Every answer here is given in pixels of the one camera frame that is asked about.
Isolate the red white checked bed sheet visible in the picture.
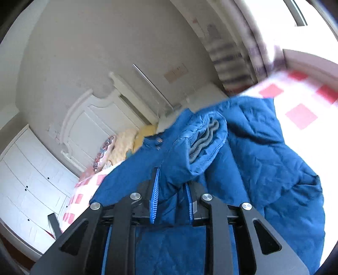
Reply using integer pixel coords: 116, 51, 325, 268
57, 70, 338, 267

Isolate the blue quilted jacket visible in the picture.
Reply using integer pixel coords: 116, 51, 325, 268
90, 96, 326, 275

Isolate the striped beige curtain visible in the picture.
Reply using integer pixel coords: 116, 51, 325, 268
203, 24, 288, 93

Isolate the cream pillow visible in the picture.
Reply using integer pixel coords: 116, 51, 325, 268
108, 128, 138, 166

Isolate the patterned pillow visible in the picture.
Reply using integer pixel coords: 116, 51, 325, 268
92, 135, 118, 173

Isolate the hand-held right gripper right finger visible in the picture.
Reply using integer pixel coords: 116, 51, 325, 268
185, 182, 310, 275

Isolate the white bed headboard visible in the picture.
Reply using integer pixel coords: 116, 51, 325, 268
48, 71, 159, 175

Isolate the white nightstand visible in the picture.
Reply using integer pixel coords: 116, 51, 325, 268
185, 85, 230, 111

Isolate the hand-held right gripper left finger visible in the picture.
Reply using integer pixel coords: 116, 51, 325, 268
30, 167, 161, 275

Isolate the white chest of drawers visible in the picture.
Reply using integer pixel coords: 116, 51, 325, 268
0, 124, 80, 262

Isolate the metal rod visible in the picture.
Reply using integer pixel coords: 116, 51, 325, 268
132, 64, 175, 110

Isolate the window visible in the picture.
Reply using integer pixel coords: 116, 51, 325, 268
284, 0, 338, 48

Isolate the beige window sill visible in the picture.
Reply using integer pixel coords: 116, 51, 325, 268
282, 49, 338, 77

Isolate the beige wall switch plate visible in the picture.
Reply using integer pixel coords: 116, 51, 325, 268
164, 63, 188, 81

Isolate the yellow pillow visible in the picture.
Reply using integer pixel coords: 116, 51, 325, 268
133, 124, 158, 153

